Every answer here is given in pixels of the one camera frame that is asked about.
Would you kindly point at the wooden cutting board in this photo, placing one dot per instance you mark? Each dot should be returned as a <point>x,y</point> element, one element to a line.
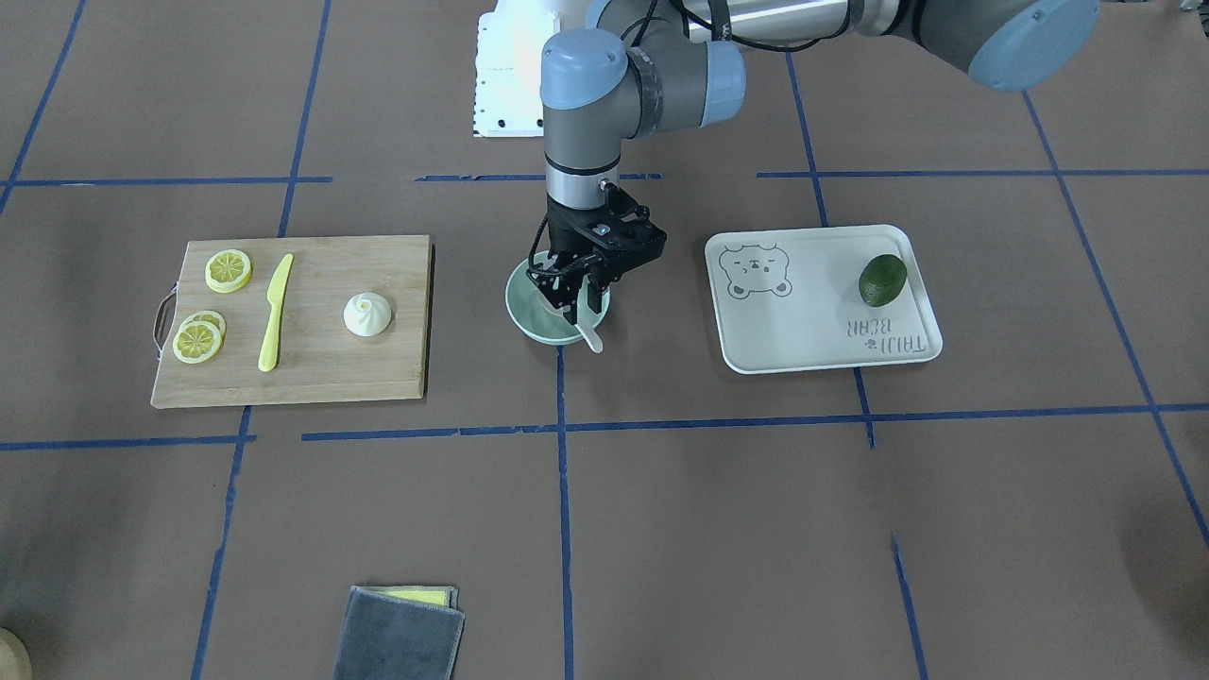
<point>320,361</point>

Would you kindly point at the white ceramic spoon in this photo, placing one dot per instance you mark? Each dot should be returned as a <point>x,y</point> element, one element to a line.
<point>590,336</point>

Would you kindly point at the single lemon slice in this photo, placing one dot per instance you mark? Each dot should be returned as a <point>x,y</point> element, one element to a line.
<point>228,270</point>

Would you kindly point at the green ceramic bowl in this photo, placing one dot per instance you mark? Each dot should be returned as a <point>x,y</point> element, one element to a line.
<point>526,306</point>

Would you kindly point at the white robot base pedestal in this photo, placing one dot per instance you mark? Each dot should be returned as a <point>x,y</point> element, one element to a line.
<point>511,42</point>

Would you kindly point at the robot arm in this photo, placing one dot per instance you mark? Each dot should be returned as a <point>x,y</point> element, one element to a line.
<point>640,68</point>

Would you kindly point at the lemon slice stack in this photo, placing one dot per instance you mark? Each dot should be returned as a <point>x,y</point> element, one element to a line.
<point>199,337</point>

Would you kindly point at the yellow plastic knife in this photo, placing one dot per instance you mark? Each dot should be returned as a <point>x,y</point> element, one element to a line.
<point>269,353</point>

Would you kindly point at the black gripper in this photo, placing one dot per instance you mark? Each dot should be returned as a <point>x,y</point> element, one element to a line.
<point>563,233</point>

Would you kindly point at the wooden mug tree stand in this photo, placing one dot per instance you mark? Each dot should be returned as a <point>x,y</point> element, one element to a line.
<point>15,662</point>

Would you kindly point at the white rectangular bear tray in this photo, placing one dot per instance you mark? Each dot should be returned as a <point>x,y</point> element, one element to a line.
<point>788,300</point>

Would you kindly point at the green avocado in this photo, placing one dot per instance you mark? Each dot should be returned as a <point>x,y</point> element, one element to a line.
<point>882,280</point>

